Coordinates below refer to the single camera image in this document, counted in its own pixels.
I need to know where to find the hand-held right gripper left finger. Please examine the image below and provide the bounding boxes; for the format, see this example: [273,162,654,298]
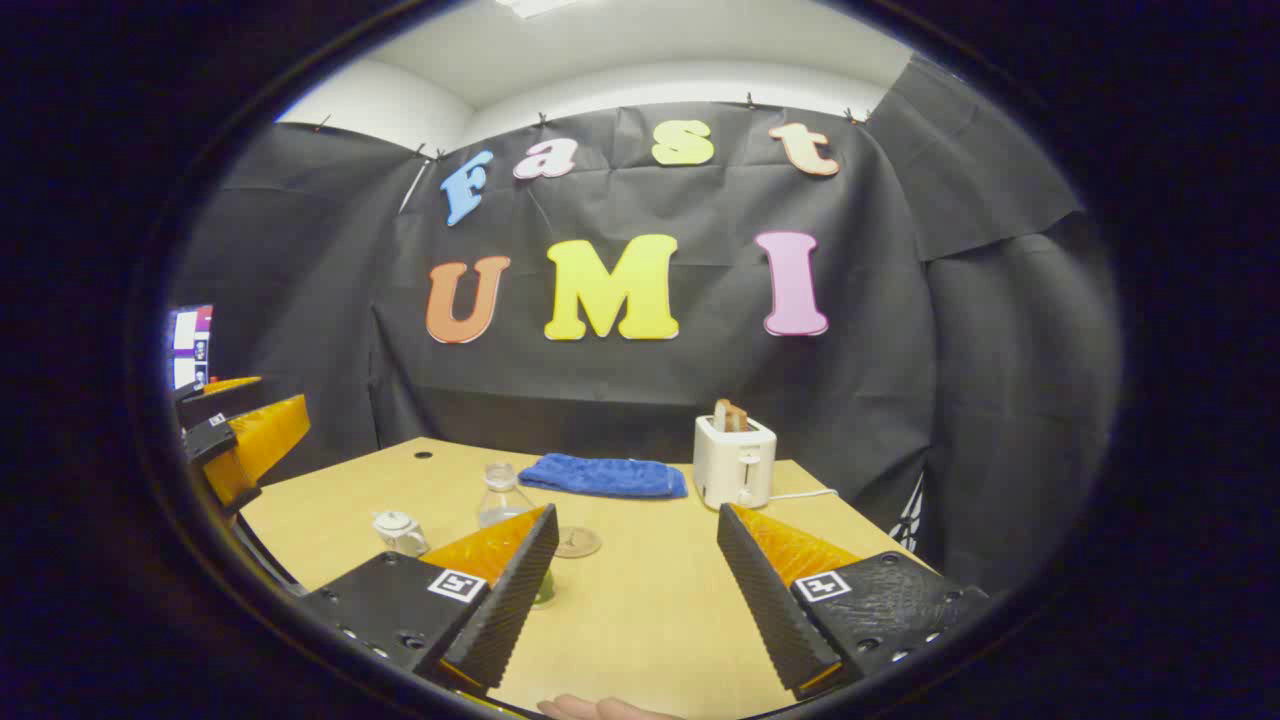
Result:
[300,503,561,696]

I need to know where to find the blue towel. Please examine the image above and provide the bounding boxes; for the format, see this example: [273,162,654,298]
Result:
[518,453,689,499]

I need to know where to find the white toaster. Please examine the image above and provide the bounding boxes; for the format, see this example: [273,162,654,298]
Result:
[693,413,778,511]

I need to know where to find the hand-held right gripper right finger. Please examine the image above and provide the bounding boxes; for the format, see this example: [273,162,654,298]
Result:
[716,503,991,701]

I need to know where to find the computer monitor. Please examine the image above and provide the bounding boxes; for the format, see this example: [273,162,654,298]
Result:
[172,305,214,391]

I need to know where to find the green label water bottle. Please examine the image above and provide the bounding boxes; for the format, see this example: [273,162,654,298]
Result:
[478,462,557,608]

